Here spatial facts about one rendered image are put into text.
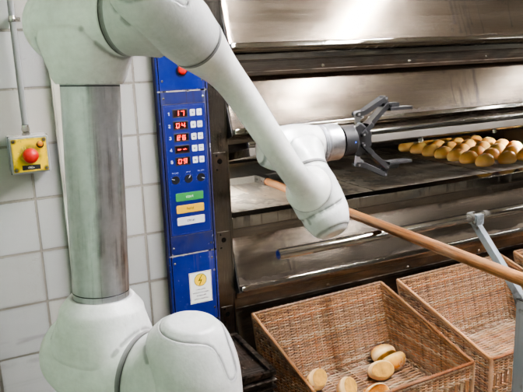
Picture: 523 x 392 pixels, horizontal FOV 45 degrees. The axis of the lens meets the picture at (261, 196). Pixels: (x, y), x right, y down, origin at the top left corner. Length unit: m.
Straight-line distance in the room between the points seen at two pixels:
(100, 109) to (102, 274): 0.28
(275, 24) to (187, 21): 1.08
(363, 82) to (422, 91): 0.26
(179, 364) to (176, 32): 0.51
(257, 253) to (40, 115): 0.83
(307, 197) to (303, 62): 0.87
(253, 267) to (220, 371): 1.10
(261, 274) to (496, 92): 1.18
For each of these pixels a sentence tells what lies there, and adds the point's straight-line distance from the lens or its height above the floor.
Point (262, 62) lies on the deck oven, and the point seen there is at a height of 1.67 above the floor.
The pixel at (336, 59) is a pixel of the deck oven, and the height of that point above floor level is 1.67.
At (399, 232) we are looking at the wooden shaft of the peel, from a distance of 1.79.
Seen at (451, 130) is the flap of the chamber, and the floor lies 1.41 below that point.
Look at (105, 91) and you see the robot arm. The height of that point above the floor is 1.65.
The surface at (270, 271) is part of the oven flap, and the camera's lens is 2.14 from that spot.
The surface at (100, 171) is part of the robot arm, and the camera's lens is 1.08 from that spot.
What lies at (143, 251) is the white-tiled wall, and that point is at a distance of 1.96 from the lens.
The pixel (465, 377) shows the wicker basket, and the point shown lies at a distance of 2.14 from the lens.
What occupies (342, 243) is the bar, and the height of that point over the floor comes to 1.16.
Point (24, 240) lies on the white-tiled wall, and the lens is 1.89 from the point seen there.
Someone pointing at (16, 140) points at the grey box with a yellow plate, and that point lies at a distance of 1.76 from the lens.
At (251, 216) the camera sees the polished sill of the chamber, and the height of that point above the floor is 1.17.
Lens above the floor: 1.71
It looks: 13 degrees down
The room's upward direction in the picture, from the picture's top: 2 degrees counter-clockwise
